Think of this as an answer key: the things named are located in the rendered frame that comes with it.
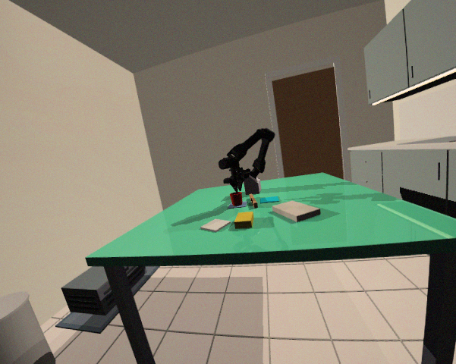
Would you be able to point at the yellow rectangular block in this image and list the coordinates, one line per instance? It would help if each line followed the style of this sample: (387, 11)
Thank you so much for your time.
(244, 220)

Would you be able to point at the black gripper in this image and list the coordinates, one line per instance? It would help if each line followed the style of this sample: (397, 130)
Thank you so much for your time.
(233, 180)

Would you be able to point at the beige flat rectangular block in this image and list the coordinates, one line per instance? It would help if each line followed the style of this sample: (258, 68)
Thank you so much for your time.
(296, 211)

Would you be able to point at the beige flat square tile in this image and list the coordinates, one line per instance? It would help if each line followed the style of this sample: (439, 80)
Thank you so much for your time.
(215, 225)

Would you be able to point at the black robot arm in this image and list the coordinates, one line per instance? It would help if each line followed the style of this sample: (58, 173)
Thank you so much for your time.
(240, 150)

